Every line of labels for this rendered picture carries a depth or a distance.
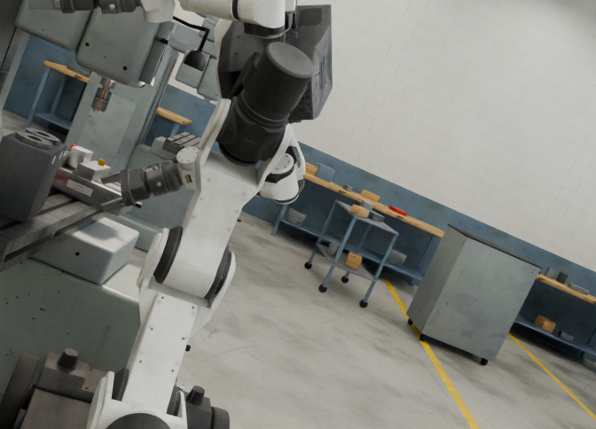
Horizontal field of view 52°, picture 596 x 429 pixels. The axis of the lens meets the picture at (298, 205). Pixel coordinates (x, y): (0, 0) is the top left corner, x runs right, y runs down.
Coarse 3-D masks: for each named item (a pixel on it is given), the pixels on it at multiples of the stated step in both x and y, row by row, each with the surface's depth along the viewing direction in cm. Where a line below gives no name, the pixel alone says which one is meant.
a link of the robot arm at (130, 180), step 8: (128, 168) 173; (152, 168) 168; (160, 168) 168; (120, 176) 170; (128, 176) 170; (136, 176) 170; (144, 176) 169; (152, 176) 167; (160, 176) 167; (128, 184) 168; (136, 184) 168; (144, 184) 168; (152, 184) 167; (160, 184) 168; (128, 192) 166; (136, 192) 167; (144, 192) 168; (160, 192) 170; (168, 192) 171; (128, 200) 167; (136, 200) 170
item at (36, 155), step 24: (0, 144) 149; (24, 144) 150; (48, 144) 155; (0, 168) 150; (24, 168) 151; (48, 168) 155; (0, 192) 151; (24, 192) 152; (48, 192) 173; (24, 216) 154
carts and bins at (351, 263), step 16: (352, 208) 614; (368, 208) 627; (352, 224) 599; (368, 224) 685; (384, 224) 636; (320, 240) 677; (336, 256) 602; (352, 256) 627; (384, 256) 612; (352, 272) 608; (368, 272) 640; (320, 288) 607
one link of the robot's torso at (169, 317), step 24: (144, 264) 147; (144, 288) 143; (168, 288) 149; (144, 312) 145; (168, 312) 144; (192, 312) 146; (144, 336) 141; (168, 336) 143; (144, 360) 140; (168, 360) 142; (120, 384) 136; (144, 384) 138; (168, 384) 140; (168, 408) 138
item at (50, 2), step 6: (30, 0) 127; (36, 0) 128; (42, 0) 128; (48, 0) 128; (54, 0) 128; (30, 6) 128; (36, 6) 128; (42, 6) 129; (48, 6) 129; (54, 6) 129; (60, 6) 129
